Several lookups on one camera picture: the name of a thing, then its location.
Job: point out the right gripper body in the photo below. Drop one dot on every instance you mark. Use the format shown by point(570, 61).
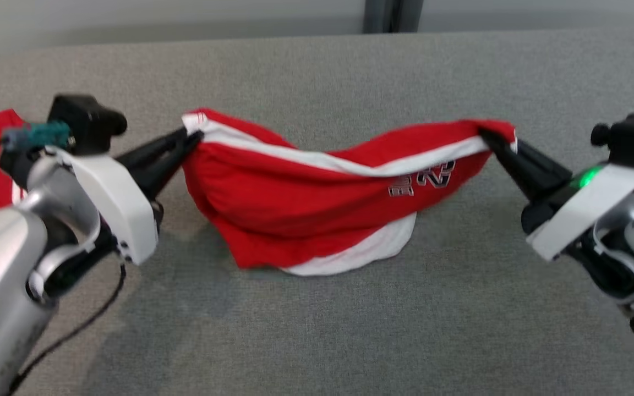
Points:
point(586, 209)

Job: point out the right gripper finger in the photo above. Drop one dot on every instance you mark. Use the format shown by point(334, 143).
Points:
point(518, 173)
point(545, 168)

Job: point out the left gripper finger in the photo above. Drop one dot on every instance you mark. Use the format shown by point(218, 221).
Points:
point(163, 173)
point(157, 151)

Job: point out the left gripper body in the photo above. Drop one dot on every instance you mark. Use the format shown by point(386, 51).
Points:
point(124, 214)

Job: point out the red basketball shorts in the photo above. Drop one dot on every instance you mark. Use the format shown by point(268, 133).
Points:
point(295, 209)

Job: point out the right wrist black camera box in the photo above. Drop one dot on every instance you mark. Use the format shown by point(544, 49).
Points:
point(633, 137)

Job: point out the grey partition joint post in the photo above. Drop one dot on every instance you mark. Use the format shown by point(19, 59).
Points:
point(391, 14)

